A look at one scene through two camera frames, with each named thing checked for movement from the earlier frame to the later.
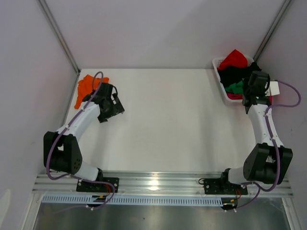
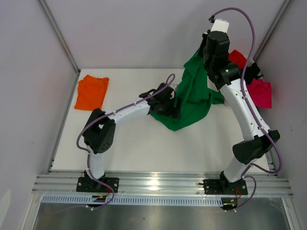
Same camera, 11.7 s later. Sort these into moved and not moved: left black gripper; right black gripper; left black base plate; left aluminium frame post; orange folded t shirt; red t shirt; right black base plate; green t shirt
Moved: right black gripper; left black gripper; green t shirt
Not moved: left black base plate; left aluminium frame post; red t shirt; right black base plate; orange folded t shirt
